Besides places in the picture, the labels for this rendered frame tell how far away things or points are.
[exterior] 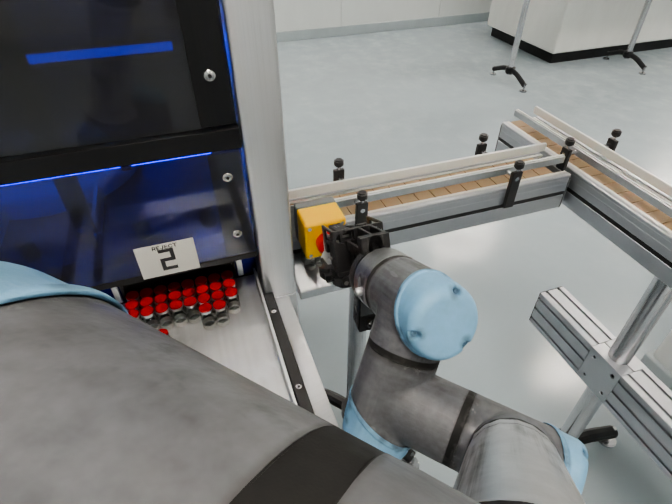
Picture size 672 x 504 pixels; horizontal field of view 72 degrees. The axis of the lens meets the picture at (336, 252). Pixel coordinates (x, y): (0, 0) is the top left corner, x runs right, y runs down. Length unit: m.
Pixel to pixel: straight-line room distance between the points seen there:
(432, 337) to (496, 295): 1.77
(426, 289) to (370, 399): 0.12
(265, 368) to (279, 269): 0.17
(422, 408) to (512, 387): 1.44
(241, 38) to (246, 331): 0.45
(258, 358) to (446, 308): 0.40
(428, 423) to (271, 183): 0.40
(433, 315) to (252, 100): 0.37
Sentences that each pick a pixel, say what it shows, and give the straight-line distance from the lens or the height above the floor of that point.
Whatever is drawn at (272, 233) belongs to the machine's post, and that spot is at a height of 1.03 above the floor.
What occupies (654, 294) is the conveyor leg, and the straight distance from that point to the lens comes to 1.19.
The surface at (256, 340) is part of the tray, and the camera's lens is 0.78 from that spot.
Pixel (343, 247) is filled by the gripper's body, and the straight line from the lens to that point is 0.60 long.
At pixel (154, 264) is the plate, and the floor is 1.02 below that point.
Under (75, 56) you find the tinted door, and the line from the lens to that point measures 0.62.
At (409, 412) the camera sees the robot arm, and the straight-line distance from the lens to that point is 0.46.
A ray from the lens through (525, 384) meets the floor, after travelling 1.91.
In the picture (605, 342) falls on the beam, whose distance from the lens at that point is 1.37.
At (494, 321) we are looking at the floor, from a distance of 2.07.
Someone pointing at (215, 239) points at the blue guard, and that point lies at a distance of 0.73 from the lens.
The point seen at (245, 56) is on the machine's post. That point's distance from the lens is 0.61.
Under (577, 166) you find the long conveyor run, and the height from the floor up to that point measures 0.93.
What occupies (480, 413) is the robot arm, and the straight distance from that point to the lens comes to 0.46.
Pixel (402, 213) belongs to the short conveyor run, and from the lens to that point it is 0.96.
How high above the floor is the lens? 1.48
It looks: 40 degrees down
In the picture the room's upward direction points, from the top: straight up
